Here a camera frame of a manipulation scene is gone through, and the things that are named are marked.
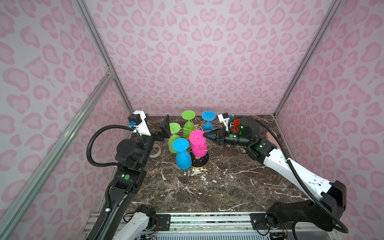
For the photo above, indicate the green wine glass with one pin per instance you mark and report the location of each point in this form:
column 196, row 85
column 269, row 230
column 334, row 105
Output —
column 175, row 128
column 189, row 127

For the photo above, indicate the back blue wine glass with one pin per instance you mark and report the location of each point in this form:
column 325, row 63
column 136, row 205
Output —
column 208, row 117

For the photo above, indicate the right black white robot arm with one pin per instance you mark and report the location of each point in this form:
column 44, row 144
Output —
column 326, row 201

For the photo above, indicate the front blue wine glass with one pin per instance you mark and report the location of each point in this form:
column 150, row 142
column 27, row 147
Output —
column 183, row 157

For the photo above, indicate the red wine glass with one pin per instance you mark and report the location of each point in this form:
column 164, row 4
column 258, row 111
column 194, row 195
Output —
column 236, row 124

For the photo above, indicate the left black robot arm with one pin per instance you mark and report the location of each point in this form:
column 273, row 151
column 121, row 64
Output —
column 131, row 159

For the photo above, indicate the back green wine glass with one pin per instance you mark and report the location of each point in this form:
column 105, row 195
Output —
column 189, row 127

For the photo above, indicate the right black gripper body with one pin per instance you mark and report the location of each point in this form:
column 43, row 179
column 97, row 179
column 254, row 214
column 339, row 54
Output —
column 233, row 138

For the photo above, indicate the blue wine glass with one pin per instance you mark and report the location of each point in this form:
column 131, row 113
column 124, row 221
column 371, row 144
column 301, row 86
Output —
column 183, row 157
column 208, row 117

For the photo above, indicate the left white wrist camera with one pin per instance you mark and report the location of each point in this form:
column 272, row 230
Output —
column 137, row 121

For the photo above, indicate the clear tape roll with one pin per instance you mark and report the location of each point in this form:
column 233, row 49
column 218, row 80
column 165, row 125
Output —
column 156, row 151

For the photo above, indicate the pink rectangular block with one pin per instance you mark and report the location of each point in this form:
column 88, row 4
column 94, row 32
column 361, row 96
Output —
column 271, row 139

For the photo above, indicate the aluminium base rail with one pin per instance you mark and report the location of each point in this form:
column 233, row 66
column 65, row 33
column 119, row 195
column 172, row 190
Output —
column 228, row 226

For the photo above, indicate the left green wine glass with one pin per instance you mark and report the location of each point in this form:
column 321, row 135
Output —
column 175, row 128

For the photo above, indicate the magenta wine glass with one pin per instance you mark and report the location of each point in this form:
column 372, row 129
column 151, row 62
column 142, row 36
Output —
column 199, row 146

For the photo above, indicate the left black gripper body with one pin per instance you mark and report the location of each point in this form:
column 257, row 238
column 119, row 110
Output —
column 155, row 137

